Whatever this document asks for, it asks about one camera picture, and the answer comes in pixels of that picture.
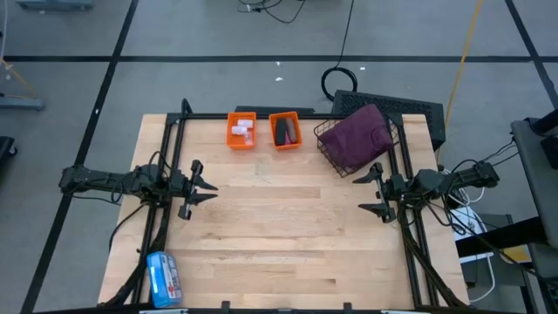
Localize blue first aid box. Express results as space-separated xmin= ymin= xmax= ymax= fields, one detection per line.
xmin=146 ymin=251 xmax=183 ymax=309

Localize white cable bundle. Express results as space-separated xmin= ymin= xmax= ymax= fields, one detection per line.
xmin=444 ymin=165 xmax=498 ymax=304

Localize grey stand with orange legs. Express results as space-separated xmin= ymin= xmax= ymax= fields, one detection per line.
xmin=0 ymin=58 xmax=47 ymax=113

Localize black loose floor cables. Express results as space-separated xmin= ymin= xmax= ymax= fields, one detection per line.
xmin=237 ymin=0 xmax=306 ymax=25

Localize dark bandage roll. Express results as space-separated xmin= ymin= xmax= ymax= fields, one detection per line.
xmin=275 ymin=117 xmax=288 ymax=147

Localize black flat bar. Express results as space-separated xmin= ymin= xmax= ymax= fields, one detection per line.
xmin=235 ymin=106 xmax=316 ymax=115

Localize yellow cable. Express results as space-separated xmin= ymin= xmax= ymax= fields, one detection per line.
xmin=435 ymin=0 xmax=485 ymax=165

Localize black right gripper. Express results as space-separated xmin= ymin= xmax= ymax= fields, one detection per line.
xmin=351 ymin=161 xmax=408 ymax=224

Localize orange plastic basket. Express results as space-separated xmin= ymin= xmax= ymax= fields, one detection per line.
xmin=226 ymin=112 xmax=257 ymax=151
xmin=269 ymin=111 xmax=303 ymax=152

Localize black coiled floor cable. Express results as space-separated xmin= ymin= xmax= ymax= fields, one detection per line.
xmin=321 ymin=0 xmax=358 ymax=101

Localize black side shelf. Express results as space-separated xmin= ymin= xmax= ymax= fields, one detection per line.
xmin=455 ymin=216 xmax=548 ymax=258

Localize maroon cloth pouch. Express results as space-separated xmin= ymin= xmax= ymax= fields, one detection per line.
xmin=317 ymin=103 xmax=395 ymax=174

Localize black aluminium table frame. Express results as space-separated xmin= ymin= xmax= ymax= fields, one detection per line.
xmin=104 ymin=98 xmax=470 ymax=314

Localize tan bandage roll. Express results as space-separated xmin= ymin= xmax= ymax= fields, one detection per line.
xmin=286 ymin=117 xmax=299 ymax=144

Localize grey side desk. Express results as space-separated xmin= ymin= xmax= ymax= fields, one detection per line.
xmin=510 ymin=108 xmax=558 ymax=250

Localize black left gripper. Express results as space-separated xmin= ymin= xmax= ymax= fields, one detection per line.
xmin=176 ymin=159 xmax=219 ymax=221

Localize black wire basket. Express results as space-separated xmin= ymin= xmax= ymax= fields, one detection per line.
xmin=313 ymin=113 xmax=401 ymax=179

